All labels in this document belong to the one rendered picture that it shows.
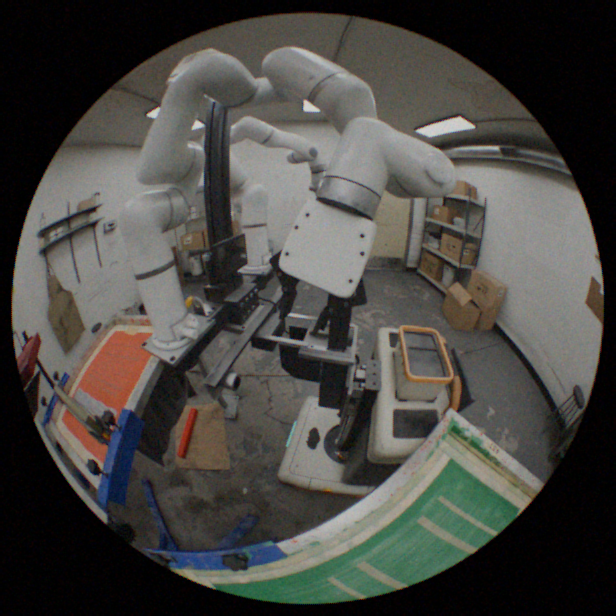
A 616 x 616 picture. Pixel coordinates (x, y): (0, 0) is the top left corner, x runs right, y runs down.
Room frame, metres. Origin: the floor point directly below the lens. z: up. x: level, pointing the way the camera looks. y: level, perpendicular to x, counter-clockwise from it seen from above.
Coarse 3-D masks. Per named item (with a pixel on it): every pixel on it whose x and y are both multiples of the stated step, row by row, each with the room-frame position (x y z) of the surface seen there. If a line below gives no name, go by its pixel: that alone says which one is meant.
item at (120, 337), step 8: (112, 336) 0.44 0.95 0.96; (120, 336) 0.45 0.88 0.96; (128, 336) 0.46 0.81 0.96; (104, 344) 0.38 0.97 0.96; (96, 360) 0.27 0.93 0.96; (88, 368) 0.21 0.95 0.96; (80, 384) 0.11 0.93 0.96; (88, 384) 0.13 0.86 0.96; (88, 392) 0.10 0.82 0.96; (96, 392) 0.13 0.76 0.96; (64, 416) -0.09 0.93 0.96; (72, 416) -0.05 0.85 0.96; (64, 424) -0.12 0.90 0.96; (72, 424) -0.08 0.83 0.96; (80, 424) -0.04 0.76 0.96; (72, 432) -0.11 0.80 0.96
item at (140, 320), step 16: (112, 320) 0.53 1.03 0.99; (128, 320) 0.55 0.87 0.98; (144, 320) 0.55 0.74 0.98; (96, 336) 0.38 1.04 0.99; (80, 368) 0.18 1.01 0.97; (160, 368) 0.32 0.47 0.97; (144, 384) 0.23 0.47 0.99; (144, 400) 0.18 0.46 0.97; (64, 448) -0.19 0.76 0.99; (80, 464) -0.17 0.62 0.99; (96, 480) -0.16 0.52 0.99
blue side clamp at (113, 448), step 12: (120, 420) 0.08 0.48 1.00; (132, 420) 0.10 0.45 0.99; (120, 432) 0.04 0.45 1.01; (132, 432) 0.07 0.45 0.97; (120, 444) 0.01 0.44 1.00; (132, 444) 0.03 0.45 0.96; (108, 456) -0.05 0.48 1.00; (120, 456) -0.02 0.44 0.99; (132, 456) 0.00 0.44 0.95; (108, 468) -0.08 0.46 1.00; (120, 468) -0.06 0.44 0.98; (108, 480) -0.12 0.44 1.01; (120, 480) -0.10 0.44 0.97; (108, 492) -0.15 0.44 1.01; (120, 492) -0.13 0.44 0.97; (120, 504) -0.18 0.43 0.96
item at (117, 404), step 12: (144, 336) 0.48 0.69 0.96; (144, 360) 0.35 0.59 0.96; (132, 372) 0.28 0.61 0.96; (132, 384) 0.23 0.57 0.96; (96, 396) 0.11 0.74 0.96; (108, 396) 0.14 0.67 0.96; (120, 396) 0.16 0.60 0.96; (120, 408) 0.12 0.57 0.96; (84, 432) -0.06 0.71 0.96; (84, 444) -0.10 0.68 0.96; (96, 444) -0.05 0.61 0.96; (96, 456) -0.09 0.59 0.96
